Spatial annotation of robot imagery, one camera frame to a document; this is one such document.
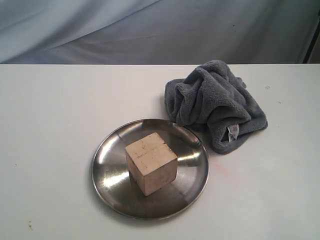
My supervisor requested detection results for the light wooden cube block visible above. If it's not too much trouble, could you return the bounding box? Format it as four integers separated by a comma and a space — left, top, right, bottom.
125, 132, 178, 197

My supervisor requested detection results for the grey fluffy towel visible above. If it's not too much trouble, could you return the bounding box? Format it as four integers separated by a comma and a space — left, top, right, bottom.
164, 60, 268, 155

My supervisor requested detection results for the white printed care label tag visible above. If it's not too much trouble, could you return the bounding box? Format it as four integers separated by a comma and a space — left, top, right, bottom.
227, 124, 240, 142

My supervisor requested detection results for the round stainless steel plate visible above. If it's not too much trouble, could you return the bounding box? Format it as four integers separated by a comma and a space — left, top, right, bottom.
91, 119, 209, 220

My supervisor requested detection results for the grey backdrop cloth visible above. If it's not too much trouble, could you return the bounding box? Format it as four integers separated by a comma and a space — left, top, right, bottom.
0, 0, 320, 65

